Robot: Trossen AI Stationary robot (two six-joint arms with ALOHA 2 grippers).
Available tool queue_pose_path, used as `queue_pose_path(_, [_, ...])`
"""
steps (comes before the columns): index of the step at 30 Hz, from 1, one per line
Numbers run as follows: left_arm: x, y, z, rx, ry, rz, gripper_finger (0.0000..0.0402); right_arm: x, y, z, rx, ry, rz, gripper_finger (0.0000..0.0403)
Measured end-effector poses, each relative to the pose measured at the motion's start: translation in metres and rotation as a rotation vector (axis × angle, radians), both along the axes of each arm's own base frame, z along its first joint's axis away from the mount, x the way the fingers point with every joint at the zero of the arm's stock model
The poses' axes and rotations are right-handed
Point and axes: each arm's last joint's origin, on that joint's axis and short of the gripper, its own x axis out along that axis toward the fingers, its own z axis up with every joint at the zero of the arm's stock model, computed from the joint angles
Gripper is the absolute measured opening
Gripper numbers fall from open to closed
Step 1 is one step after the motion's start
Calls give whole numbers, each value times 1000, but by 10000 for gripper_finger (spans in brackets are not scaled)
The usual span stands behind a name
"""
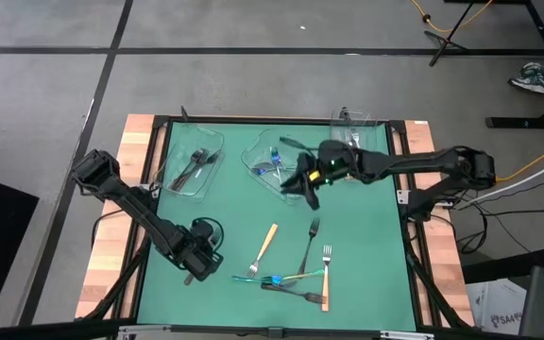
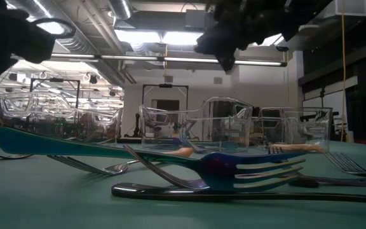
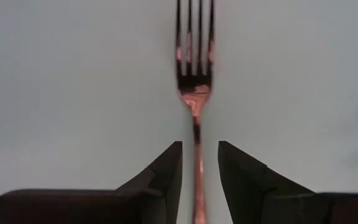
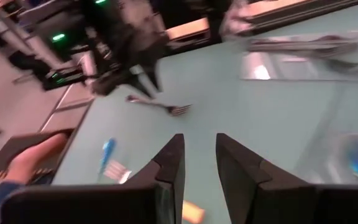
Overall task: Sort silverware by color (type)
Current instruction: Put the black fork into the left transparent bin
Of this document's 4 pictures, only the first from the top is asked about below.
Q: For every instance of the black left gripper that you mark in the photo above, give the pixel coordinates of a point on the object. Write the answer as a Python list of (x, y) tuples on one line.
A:
[(196, 260)]

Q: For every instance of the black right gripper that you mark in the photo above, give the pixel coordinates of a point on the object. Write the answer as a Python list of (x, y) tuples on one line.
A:
[(335, 160)]

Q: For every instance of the black metal fork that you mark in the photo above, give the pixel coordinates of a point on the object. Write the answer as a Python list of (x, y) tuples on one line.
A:
[(203, 158), (189, 280), (214, 158), (295, 293), (309, 248), (195, 156)]

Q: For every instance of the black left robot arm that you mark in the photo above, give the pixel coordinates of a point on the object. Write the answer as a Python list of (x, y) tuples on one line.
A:
[(130, 203)]

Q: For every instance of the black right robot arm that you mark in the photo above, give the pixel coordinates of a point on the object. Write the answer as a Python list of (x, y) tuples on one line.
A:
[(423, 163)]

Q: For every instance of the clear glass baking dish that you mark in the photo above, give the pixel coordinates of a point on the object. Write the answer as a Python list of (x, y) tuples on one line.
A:
[(371, 132), (192, 141), (255, 156)]

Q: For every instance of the green table mat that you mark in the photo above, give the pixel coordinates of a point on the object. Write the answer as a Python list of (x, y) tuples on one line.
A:
[(371, 307)]

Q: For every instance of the black tripod stand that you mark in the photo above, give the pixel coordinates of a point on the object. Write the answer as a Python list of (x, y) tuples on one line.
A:
[(447, 41)]

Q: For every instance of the white cardboard box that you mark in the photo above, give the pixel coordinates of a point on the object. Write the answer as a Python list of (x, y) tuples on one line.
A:
[(498, 307)]

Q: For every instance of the person's shoe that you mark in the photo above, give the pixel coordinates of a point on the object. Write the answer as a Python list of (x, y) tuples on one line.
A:
[(532, 80)]

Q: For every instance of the black metal rig frame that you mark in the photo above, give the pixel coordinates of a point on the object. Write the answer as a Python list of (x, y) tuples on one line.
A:
[(277, 120)]

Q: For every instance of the white metal bracket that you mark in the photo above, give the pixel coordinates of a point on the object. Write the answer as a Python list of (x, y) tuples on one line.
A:
[(402, 197)]

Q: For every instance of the black desk frame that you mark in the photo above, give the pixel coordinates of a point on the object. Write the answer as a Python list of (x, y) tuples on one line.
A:
[(513, 123)]

